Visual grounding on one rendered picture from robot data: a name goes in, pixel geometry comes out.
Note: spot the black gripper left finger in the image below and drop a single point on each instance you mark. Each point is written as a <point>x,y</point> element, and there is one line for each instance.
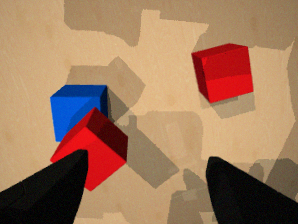
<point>51,196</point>

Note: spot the blue cube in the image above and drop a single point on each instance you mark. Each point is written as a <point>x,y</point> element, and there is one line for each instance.
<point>72,102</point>

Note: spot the red cube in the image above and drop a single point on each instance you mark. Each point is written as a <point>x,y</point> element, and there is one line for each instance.
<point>223,71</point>
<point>105,143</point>

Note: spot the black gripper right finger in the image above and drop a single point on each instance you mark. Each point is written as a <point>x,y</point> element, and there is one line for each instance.
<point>238,198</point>

